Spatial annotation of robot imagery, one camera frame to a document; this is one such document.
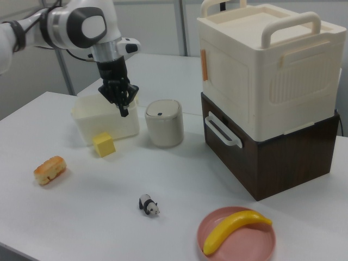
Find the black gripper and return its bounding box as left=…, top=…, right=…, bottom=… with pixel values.
left=96, top=57, right=140, bottom=118

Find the cream lidded trash can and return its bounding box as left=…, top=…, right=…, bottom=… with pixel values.
left=144, top=100, right=185, bottom=148

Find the white plastic container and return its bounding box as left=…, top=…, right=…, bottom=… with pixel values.
left=71, top=95, right=140, bottom=146

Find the yellow cube block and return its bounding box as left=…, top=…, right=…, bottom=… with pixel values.
left=92, top=132, right=117, bottom=158

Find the toy bread sandwich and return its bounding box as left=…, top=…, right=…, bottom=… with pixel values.
left=33, top=156, right=67, bottom=187

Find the cream plastic storage box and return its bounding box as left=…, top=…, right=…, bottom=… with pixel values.
left=196, top=0, right=344, bottom=142

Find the toy panda figure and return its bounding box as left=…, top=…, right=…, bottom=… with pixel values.
left=138, top=194, right=161, bottom=216

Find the yellow toy banana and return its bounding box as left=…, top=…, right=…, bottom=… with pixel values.
left=203, top=210, right=273, bottom=256

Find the dark wood drawer cabinet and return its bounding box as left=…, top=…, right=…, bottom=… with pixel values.
left=200, top=91, right=341, bottom=202

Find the pink plate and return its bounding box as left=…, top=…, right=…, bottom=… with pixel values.
left=197, top=206, right=277, bottom=261

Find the grey partition post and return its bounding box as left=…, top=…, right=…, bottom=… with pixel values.
left=56, top=50, right=76, bottom=96

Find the white drawer handle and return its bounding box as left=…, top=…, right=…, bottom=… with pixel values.
left=204, top=111, right=243, bottom=149

